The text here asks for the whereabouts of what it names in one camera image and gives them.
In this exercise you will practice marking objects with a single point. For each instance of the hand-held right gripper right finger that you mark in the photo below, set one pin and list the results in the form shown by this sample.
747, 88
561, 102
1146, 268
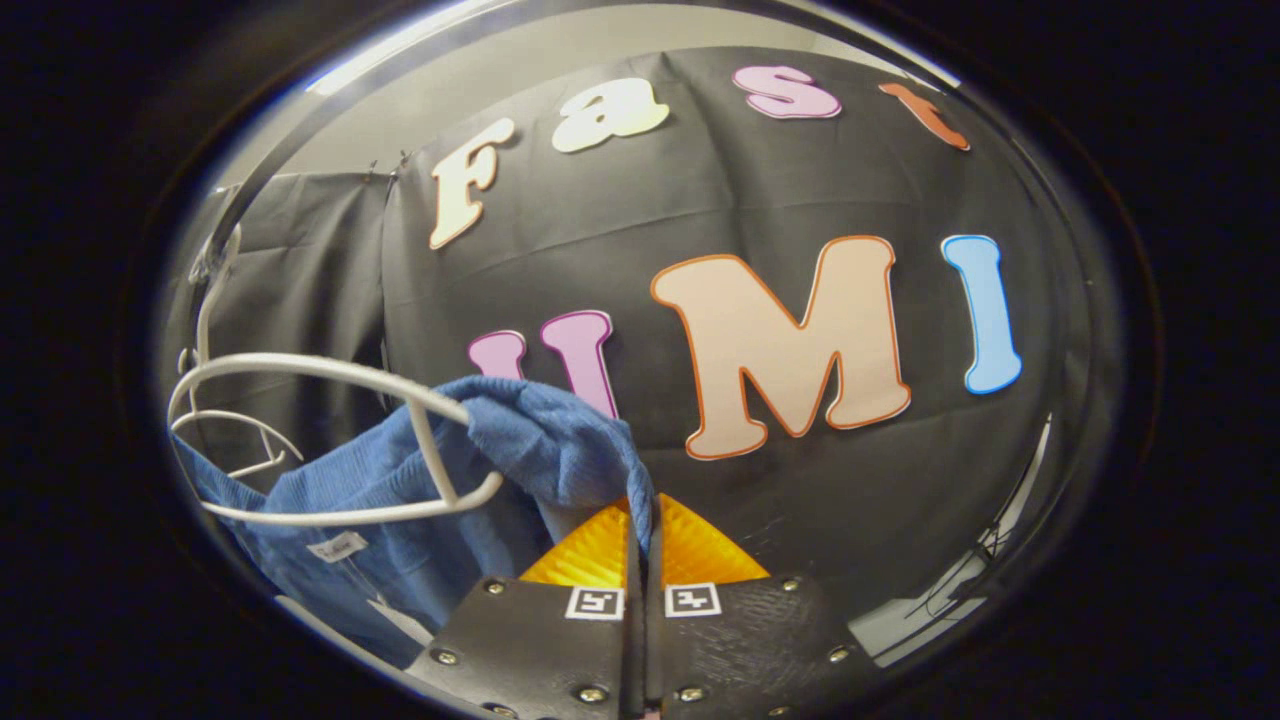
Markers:
750, 640

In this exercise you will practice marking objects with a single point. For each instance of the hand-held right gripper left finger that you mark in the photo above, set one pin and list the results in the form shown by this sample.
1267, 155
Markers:
540, 640

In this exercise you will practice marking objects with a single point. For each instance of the white plastic clothes hanger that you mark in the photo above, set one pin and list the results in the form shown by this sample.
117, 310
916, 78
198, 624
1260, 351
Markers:
240, 417
300, 364

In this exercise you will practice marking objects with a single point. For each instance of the black tripod stand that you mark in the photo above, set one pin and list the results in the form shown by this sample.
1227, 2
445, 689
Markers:
975, 570

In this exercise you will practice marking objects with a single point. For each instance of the black backdrop cloth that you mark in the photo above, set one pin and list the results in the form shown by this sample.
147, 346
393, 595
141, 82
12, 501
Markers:
750, 190

